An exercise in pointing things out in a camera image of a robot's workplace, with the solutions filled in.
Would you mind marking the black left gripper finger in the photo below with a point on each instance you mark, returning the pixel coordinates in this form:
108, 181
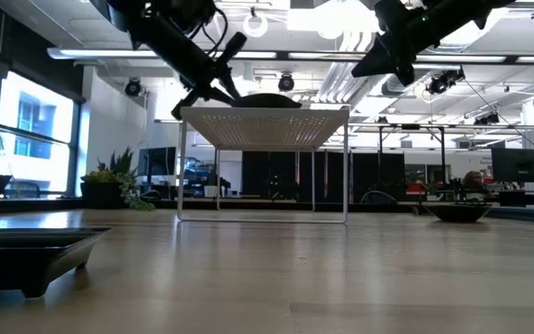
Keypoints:
186, 104
231, 86

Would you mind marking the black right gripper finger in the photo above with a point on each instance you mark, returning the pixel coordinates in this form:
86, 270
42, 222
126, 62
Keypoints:
406, 74
376, 65

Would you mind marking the black bowl-shaped mini plate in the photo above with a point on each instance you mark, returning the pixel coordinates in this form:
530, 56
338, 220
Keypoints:
267, 101

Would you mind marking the black round mini bowl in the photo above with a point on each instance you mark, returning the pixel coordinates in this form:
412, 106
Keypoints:
457, 213

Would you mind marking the black square footed plate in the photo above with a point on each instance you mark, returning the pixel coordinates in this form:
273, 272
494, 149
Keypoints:
26, 262

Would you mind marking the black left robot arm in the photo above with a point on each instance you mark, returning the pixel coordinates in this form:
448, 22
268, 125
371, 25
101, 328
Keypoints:
169, 42

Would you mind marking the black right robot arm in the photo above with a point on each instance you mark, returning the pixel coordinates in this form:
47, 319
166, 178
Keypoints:
461, 16

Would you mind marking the black ceiling spotlight cluster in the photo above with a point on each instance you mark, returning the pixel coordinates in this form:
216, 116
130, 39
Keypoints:
445, 81

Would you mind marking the white perforated metal shelf rack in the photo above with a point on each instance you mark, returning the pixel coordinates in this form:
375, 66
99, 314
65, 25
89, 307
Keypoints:
264, 127

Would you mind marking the long ceiling light bar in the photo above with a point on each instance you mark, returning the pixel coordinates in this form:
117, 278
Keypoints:
318, 55

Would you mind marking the black computer monitor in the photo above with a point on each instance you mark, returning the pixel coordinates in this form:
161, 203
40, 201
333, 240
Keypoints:
158, 161
519, 164

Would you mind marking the small white pot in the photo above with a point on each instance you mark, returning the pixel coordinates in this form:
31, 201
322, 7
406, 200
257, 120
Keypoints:
210, 191

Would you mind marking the potted succulent plant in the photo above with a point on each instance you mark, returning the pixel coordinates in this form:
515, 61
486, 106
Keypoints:
109, 183

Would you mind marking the person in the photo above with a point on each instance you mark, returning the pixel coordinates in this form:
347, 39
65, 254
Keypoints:
472, 178

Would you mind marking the black office chair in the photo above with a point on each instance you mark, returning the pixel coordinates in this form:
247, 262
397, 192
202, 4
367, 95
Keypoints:
378, 198

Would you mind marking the large window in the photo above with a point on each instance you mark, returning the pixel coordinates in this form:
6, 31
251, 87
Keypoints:
26, 134

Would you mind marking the black metal gantry frame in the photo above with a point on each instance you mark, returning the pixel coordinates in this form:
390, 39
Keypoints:
410, 127

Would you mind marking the black ceiling dome camera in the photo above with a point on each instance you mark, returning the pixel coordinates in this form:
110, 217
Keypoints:
133, 87
286, 83

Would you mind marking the black partition wall panels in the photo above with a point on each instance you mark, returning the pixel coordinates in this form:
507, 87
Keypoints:
322, 176

